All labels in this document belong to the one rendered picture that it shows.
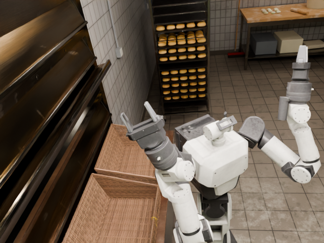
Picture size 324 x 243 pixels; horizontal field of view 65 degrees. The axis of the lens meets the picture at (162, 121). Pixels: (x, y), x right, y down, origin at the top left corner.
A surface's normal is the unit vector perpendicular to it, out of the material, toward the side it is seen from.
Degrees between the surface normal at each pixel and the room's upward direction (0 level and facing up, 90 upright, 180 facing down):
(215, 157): 45
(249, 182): 0
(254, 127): 34
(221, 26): 90
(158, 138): 83
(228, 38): 90
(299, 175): 83
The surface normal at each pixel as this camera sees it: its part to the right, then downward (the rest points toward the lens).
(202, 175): -0.29, 0.51
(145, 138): -0.07, 0.48
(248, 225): -0.11, -0.80
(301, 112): -0.16, 0.22
